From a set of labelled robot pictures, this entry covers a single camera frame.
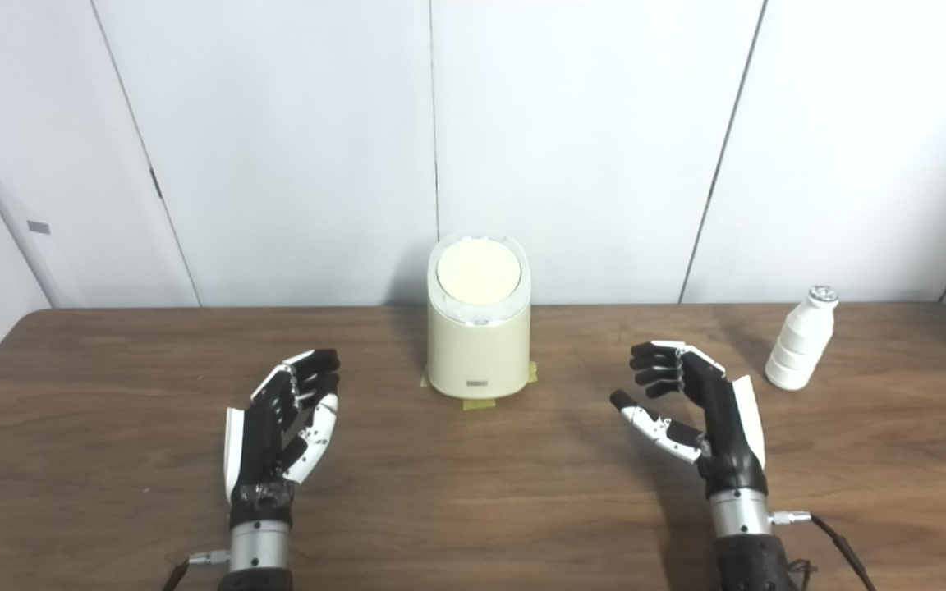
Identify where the round cream bin lid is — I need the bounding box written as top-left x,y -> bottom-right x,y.
436,239 -> 521,306

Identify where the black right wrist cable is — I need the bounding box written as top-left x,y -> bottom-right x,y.
771,511 -> 876,591

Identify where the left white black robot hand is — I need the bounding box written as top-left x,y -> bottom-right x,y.
223,348 -> 342,528

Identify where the cream-colored bin body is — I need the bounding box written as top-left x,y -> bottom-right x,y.
425,234 -> 533,401

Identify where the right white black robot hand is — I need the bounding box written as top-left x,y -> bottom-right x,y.
609,341 -> 769,498

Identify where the small white plastic bottle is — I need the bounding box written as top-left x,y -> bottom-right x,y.
765,286 -> 840,392

